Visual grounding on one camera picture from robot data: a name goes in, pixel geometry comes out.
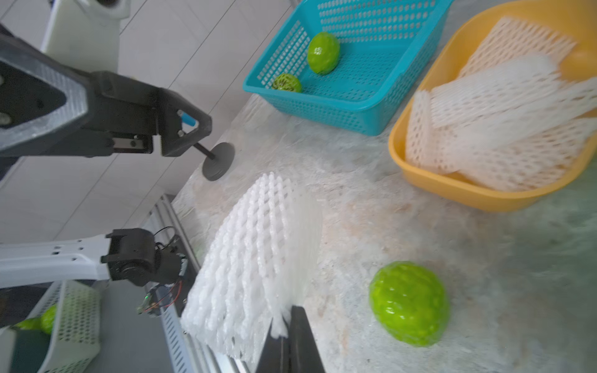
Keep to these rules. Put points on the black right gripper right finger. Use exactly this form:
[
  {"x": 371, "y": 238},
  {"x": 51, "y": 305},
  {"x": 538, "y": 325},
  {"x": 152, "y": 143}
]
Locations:
[{"x": 304, "y": 356}]

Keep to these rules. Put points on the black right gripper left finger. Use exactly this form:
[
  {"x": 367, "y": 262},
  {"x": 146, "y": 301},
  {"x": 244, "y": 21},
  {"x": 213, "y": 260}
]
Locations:
[{"x": 274, "y": 356}]

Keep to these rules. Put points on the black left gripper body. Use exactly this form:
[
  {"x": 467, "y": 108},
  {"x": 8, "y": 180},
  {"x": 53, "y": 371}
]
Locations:
[{"x": 49, "y": 109}]

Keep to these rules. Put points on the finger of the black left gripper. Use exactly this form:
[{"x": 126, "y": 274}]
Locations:
[{"x": 181, "y": 124}]

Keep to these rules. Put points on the white foam net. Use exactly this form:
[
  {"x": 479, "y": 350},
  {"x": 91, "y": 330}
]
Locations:
[{"x": 257, "y": 268}]

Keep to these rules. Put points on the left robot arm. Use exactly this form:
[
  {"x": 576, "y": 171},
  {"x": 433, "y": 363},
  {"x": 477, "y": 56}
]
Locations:
[{"x": 124, "y": 254}]

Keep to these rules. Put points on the dark green netted custard apple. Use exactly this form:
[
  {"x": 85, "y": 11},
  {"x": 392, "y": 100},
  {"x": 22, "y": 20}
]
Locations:
[{"x": 287, "y": 82}]

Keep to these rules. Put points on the green custard apple in basket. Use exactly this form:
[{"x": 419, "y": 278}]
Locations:
[{"x": 323, "y": 53}]

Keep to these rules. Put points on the pile of foam nets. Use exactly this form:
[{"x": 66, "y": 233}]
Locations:
[{"x": 509, "y": 121}]

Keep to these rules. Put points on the left circuit board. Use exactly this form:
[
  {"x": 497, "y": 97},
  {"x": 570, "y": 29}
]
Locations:
[{"x": 159, "y": 298}]

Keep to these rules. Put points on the teal plastic basket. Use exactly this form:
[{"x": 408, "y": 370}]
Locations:
[{"x": 384, "y": 47}]

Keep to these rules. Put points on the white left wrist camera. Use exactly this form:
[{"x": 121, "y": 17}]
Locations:
[{"x": 85, "y": 34}]

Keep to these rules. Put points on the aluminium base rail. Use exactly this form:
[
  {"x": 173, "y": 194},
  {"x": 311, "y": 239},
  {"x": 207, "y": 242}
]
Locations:
[{"x": 186, "y": 354}]

